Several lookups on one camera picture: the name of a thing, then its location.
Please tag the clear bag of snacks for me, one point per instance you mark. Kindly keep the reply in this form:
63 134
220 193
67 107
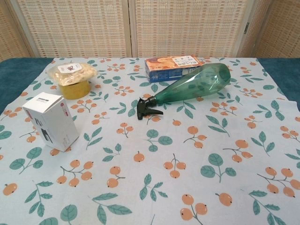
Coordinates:
70 72

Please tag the white cardboard box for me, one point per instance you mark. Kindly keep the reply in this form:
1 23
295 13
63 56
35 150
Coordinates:
52 122

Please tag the green plastic spray bottle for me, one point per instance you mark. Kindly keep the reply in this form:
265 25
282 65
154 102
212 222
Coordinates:
194 82

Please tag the floral fruit print tablecloth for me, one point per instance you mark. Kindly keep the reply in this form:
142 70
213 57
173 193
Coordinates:
150 164

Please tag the orange and blue snack box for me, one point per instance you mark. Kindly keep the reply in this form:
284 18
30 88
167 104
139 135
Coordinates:
164 68

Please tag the woven bamboo folding screen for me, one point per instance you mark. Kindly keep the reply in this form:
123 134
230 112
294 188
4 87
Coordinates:
93 28

